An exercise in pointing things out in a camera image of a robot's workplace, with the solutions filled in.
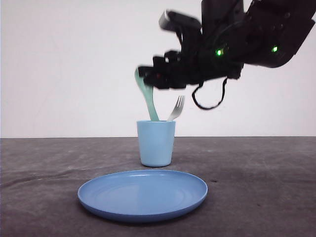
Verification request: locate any mint green plastic spoon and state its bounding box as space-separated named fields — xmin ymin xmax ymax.
xmin=134 ymin=68 xmax=159 ymax=121

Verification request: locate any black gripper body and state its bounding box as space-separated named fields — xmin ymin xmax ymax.
xmin=152 ymin=23 xmax=243 ymax=89

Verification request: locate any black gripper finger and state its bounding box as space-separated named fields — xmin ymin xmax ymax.
xmin=137 ymin=66 xmax=157 ymax=86

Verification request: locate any white plastic fork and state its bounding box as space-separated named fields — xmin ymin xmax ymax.
xmin=167 ymin=95 xmax=185 ymax=121

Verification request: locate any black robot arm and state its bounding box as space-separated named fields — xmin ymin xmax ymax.
xmin=138 ymin=0 xmax=316 ymax=89

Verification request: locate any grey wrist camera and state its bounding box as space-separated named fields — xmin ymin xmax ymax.
xmin=158 ymin=9 xmax=201 ymax=32

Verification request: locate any blue plastic plate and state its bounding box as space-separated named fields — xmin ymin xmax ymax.
xmin=77 ymin=169 xmax=208 ymax=223

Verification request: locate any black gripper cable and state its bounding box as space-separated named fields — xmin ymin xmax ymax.
xmin=192 ymin=78 xmax=228 ymax=110

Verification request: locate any light blue plastic cup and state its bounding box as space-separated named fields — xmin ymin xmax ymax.
xmin=137 ymin=120 xmax=176 ymax=167

